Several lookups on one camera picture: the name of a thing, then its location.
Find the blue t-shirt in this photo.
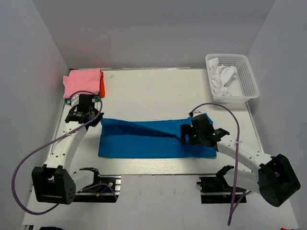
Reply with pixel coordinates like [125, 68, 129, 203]
[98, 117, 217, 159]

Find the white t-shirt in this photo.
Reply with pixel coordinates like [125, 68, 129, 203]
[208, 57, 238, 96]

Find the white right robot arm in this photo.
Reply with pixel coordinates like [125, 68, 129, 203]
[180, 115, 301, 207]

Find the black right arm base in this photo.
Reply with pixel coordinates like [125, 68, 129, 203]
[196, 175, 233, 204]

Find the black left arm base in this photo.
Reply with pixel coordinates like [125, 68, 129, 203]
[73, 175, 121, 203]

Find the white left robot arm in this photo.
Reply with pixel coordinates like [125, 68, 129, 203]
[32, 94, 103, 205]

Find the green folded t-shirt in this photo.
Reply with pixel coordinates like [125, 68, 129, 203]
[64, 94, 100, 106]

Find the orange folded t-shirt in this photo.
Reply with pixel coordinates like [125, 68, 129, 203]
[99, 71, 106, 98]

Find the pink folded t-shirt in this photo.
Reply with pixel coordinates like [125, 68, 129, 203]
[63, 68, 101, 99]

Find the white plastic laundry basket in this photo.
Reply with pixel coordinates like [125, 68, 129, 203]
[205, 54, 260, 103]

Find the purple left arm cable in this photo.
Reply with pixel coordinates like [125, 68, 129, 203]
[11, 90, 118, 215]

